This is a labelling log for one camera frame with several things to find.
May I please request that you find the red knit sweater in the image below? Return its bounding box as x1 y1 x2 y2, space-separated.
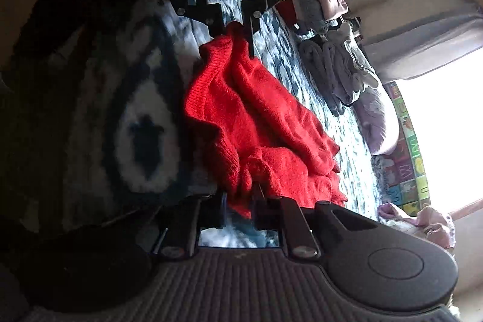
184 22 347 218

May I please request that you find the stack of folded clothes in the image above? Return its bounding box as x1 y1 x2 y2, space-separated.
298 22 380 117

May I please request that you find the blue white patterned bedspread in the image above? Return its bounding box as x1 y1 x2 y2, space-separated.
62 0 381 231

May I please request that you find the colourful alphabet play mat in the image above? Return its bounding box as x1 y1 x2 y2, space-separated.
373 82 430 217

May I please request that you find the lavender pillow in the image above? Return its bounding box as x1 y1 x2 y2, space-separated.
353 84 399 156

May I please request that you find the white pink crumpled comforter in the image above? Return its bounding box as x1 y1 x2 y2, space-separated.
377 203 456 250

